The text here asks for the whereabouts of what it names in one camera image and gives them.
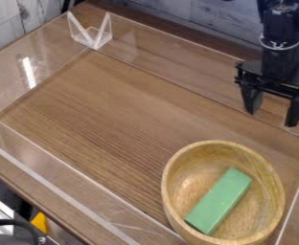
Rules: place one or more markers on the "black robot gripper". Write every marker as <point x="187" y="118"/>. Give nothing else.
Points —
<point x="271" y="75"/>

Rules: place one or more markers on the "brown wooden bowl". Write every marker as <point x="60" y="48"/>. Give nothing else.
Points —
<point x="191" y="172"/>

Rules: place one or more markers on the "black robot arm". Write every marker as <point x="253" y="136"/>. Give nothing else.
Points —
<point x="279" y="19"/>

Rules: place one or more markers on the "green rectangular block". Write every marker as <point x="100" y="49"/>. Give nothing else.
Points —
<point x="215" y="205"/>

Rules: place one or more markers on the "yellow black device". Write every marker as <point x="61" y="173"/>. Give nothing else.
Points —
<point x="37" y="223"/>

